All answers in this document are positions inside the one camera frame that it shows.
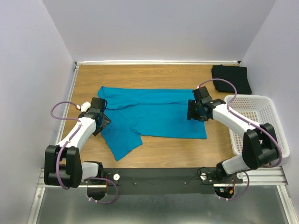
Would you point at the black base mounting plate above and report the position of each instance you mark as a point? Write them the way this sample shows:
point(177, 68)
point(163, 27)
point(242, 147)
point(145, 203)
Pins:
point(161, 181)

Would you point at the white plastic basket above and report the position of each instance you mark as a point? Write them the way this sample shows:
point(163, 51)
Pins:
point(261, 109)

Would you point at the aluminium back rail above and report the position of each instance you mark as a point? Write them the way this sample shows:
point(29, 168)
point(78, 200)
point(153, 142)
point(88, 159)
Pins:
point(157, 62)

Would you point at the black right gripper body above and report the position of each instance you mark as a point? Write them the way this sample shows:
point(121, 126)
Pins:
point(200, 117)

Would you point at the blue t shirt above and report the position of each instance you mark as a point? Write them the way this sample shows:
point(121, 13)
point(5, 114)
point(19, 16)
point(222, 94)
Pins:
point(146, 112)

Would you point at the folded black t shirt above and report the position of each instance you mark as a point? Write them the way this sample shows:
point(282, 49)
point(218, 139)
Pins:
point(235, 75)

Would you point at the aluminium left rail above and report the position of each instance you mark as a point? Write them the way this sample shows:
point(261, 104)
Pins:
point(64, 110)

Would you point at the aluminium front rail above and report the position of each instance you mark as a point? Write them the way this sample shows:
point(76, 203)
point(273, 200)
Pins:
point(260, 177)

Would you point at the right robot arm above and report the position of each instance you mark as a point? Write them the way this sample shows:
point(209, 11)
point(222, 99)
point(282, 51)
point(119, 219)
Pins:
point(259, 142)

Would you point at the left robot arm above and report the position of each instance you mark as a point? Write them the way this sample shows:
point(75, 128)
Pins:
point(63, 166)

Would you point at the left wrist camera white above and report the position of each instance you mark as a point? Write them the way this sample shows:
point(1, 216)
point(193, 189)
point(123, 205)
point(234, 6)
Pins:
point(84, 107)

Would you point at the aluminium rail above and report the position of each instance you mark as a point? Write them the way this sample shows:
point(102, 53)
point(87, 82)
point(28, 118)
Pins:
point(64, 110)
point(157, 62)
point(260, 177)

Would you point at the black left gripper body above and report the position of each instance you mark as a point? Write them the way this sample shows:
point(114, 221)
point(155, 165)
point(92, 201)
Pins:
point(100, 125)

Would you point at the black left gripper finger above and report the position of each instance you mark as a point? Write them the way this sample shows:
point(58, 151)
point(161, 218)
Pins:
point(96, 132)
point(105, 121)

